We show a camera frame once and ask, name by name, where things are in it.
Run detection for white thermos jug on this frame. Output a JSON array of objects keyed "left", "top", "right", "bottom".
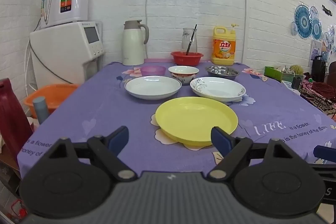
[{"left": 122, "top": 20, "right": 150, "bottom": 66}]

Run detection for white water purifier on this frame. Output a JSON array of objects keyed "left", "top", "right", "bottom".
[{"left": 41, "top": 0, "right": 90, "bottom": 29}]

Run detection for dark red thermos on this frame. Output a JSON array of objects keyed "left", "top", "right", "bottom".
[{"left": 0, "top": 78, "right": 34, "bottom": 159}]

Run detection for yellow detergent bottle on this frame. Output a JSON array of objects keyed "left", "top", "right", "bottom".
[{"left": 211, "top": 24, "right": 237, "bottom": 66}]

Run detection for plain white plate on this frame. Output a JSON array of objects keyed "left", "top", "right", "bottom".
[{"left": 125, "top": 75, "right": 182, "bottom": 101}]

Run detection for cluster of blue paper fans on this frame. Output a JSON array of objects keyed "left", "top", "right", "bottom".
[{"left": 290, "top": 4, "right": 336, "bottom": 52}]

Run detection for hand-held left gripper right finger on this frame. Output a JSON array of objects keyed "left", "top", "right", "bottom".
[{"left": 206, "top": 126, "right": 297, "bottom": 180}]

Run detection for white plastic tray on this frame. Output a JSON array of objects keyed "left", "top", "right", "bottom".
[{"left": 282, "top": 80, "right": 301, "bottom": 94}]

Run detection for red plastic basket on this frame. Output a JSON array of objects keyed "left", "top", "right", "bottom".
[{"left": 171, "top": 51, "right": 204, "bottom": 67}]

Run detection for white water dispenser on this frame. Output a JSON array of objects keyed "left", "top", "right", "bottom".
[{"left": 29, "top": 21, "right": 105, "bottom": 90}]

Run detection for clear glass jar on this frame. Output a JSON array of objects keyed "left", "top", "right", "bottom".
[{"left": 181, "top": 28, "right": 198, "bottom": 54}]

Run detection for stainless steel bowl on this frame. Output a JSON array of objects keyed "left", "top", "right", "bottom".
[{"left": 205, "top": 65, "right": 240, "bottom": 81}]

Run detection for green box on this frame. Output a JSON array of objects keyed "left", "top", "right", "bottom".
[{"left": 264, "top": 66, "right": 285, "bottom": 81}]

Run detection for black stirring stick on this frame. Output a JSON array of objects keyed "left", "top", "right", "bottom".
[{"left": 186, "top": 24, "right": 197, "bottom": 56}]

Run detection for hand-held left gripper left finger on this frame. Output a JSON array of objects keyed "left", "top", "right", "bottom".
[{"left": 45, "top": 126, "right": 137, "bottom": 182}]

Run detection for orange plastic basin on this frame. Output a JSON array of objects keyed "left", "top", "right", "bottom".
[{"left": 23, "top": 84, "right": 79, "bottom": 118}]

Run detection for yellow plastic plate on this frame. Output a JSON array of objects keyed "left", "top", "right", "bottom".
[{"left": 155, "top": 96, "right": 239, "bottom": 147}]

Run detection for white ceramic bowl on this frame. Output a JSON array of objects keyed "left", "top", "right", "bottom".
[{"left": 168, "top": 65, "right": 199, "bottom": 85}]

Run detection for purple plastic bowl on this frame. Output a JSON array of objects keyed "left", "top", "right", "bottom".
[{"left": 141, "top": 65, "right": 166, "bottom": 77}]

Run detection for black kettle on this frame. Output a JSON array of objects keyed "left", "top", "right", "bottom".
[{"left": 312, "top": 55, "right": 326, "bottom": 83}]

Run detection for grey blue cup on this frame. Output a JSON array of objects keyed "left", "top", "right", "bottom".
[{"left": 33, "top": 97, "right": 49, "bottom": 125}]

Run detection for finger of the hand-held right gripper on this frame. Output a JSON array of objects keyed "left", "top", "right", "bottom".
[{"left": 313, "top": 145, "right": 336, "bottom": 172}]

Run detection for patterned dark cloth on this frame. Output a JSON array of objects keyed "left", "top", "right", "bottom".
[{"left": 301, "top": 80, "right": 336, "bottom": 119}]

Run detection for white plate with floral print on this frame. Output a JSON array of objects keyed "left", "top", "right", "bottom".
[{"left": 189, "top": 77, "right": 247, "bottom": 102}]

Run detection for purple floral tablecloth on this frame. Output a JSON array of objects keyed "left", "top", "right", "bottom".
[{"left": 17, "top": 57, "right": 336, "bottom": 180}]

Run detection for wall poster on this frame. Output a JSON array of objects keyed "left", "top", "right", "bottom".
[{"left": 310, "top": 40, "right": 323, "bottom": 60}]

